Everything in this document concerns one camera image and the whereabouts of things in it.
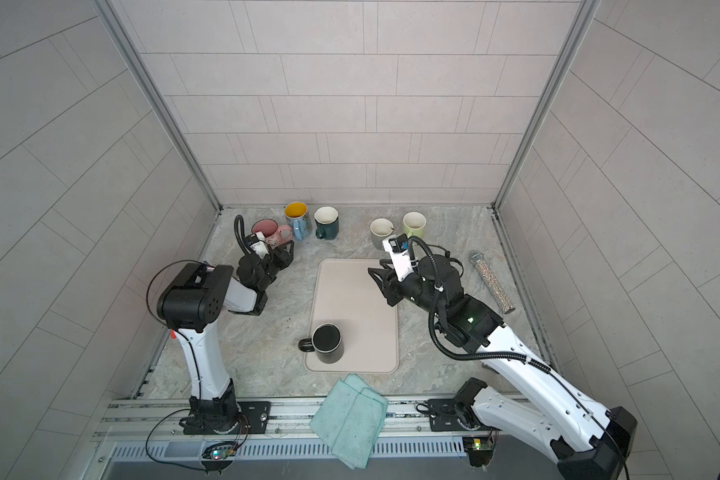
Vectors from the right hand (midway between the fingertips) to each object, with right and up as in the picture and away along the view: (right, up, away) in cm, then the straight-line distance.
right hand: (373, 269), depth 67 cm
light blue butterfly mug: (-26, +14, +33) cm, 44 cm away
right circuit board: (+25, -42, +1) cm, 49 cm away
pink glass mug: (-32, +8, +27) cm, 43 cm away
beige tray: (-9, -13, +32) cm, 35 cm away
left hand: (-25, +6, +30) cm, 40 cm away
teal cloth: (-6, -36, +3) cm, 37 cm away
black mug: (-12, -20, +10) cm, 26 cm away
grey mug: (+2, +9, +36) cm, 38 cm away
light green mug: (+14, +11, +34) cm, 39 cm away
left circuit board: (-34, -40, -2) cm, 53 cm away
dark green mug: (-16, +11, +33) cm, 38 cm away
